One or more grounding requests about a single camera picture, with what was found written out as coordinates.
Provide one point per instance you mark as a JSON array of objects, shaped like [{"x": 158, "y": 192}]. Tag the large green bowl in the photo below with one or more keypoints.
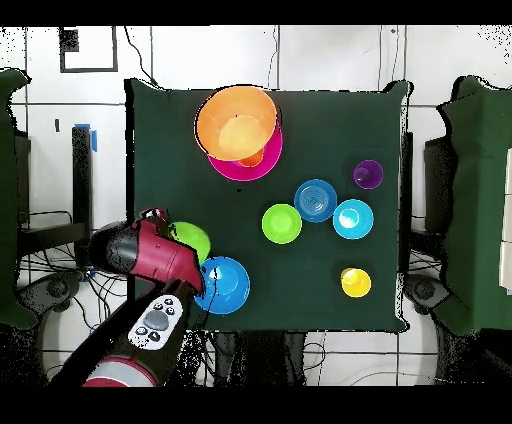
[{"x": 194, "y": 238}]

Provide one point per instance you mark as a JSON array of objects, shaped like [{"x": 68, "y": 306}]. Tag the medium blue bowl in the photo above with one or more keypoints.
[{"x": 228, "y": 286}]

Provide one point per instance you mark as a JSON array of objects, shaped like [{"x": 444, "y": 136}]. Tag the orange cup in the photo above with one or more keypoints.
[{"x": 252, "y": 160}]

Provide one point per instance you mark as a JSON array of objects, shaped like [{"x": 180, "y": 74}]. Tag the large pink bowl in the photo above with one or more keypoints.
[{"x": 264, "y": 166}]

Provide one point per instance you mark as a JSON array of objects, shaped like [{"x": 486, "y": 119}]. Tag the large orange bowl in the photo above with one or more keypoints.
[{"x": 236, "y": 120}]

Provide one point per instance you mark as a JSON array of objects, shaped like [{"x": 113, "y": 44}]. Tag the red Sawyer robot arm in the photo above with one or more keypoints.
[{"x": 160, "y": 256}]

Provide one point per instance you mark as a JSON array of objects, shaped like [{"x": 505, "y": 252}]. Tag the blue tape strip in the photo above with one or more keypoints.
[{"x": 94, "y": 140}]

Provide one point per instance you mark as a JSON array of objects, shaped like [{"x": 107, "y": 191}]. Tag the dark grey chair base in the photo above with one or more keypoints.
[
  {"x": 424, "y": 290},
  {"x": 52, "y": 290}
]

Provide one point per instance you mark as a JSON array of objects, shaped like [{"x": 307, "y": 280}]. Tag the small green bowl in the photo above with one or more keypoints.
[{"x": 281, "y": 224}]

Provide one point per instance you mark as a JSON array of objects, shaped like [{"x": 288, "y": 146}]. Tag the green cloth covered side table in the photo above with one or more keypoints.
[
  {"x": 480, "y": 200},
  {"x": 8, "y": 200}
]

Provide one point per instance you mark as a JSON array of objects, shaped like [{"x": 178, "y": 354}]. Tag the dark blue bowl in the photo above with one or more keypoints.
[{"x": 315, "y": 200}]

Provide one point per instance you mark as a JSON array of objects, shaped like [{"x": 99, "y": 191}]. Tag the dark green tablecloth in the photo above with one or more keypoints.
[{"x": 320, "y": 132}]

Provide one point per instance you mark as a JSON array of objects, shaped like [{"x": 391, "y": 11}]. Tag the small light blue bowl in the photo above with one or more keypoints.
[{"x": 353, "y": 219}]

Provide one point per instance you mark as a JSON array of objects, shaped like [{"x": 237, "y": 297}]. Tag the yellow cup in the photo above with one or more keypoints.
[{"x": 356, "y": 282}]

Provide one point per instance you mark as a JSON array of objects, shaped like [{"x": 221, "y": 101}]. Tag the purple cup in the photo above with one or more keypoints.
[{"x": 368, "y": 174}]

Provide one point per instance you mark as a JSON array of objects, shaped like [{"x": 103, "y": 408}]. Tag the black metal frame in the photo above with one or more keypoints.
[{"x": 82, "y": 180}]

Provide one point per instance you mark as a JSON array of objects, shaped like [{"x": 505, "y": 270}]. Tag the black square floor frame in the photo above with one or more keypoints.
[{"x": 68, "y": 40}]

